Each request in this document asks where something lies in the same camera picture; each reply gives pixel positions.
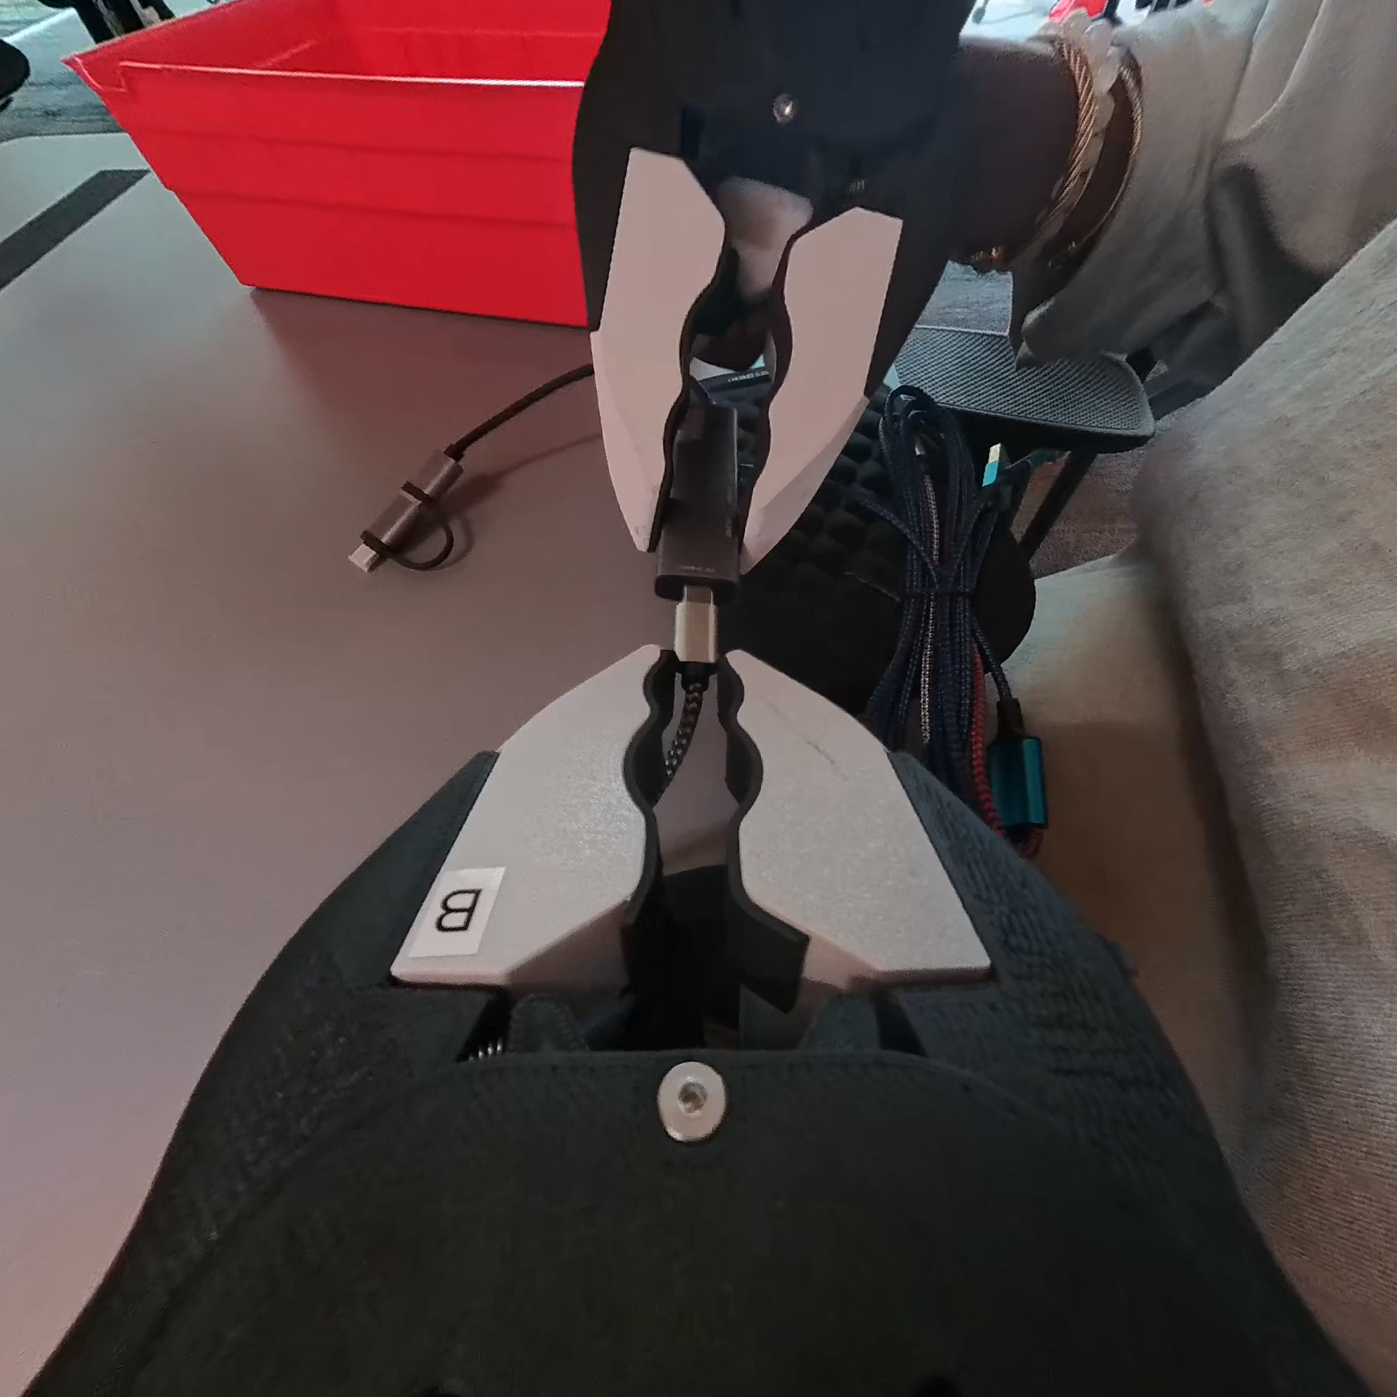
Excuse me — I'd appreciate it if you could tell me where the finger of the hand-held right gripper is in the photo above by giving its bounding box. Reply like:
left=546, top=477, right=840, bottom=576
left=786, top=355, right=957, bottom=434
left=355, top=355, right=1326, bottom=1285
left=588, top=146, right=728, bottom=553
left=740, top=213, right=905, bottom=576

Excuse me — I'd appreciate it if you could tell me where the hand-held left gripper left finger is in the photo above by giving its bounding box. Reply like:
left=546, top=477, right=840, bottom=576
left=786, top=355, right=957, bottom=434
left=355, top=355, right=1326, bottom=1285
left=388, top=646, right=669, bottom=993

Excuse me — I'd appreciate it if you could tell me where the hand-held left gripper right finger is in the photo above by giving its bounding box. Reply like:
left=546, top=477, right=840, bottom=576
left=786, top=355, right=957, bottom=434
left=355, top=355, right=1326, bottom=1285
left=714, top=651, right=991, bottom=1011

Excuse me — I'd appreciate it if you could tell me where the blue braided cable bundle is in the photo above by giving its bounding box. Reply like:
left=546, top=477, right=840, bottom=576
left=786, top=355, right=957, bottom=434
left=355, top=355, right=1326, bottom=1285
left=862, top=386, right=1049, bottom=788

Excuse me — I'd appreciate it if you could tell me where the dark grey port adapter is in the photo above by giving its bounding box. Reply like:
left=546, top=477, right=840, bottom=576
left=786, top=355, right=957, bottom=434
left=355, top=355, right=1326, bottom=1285
left=652, top=365, right=778, bottom=607

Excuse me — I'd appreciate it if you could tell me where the braided usb-c cable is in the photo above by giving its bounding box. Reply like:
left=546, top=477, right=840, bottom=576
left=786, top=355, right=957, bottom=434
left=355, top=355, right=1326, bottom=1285
left=638, top=584, right=731, bottom=815

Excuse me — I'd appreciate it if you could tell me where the person's right forearm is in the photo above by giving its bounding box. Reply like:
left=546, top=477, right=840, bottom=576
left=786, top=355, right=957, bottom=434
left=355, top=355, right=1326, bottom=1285
left=1032, top=0, right=1397, bottom=372

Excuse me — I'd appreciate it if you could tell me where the person's right hand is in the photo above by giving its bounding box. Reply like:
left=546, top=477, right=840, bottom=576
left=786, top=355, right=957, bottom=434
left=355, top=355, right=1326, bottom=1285
left=949, top=38, right=1075, bottom=268

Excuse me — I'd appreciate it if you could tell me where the black mesh office chair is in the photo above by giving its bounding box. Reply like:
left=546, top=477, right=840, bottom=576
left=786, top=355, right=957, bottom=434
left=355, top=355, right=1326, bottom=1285
left=890, top=327, right=1160, bottom=568

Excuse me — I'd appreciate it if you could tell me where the red plastic bin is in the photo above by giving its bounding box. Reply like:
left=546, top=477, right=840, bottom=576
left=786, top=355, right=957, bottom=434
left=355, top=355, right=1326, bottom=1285
left=63, top=0, right=613, bottom=328

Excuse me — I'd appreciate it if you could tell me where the black cable with double plug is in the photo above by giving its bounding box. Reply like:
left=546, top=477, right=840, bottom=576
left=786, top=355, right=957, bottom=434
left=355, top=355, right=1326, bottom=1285
left=350, top=365, right=595, bottom=576

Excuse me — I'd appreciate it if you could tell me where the gold chain bracelet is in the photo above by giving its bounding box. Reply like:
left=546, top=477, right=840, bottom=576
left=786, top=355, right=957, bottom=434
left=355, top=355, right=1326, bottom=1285
left=969, top=44, right=1102, bottom=273

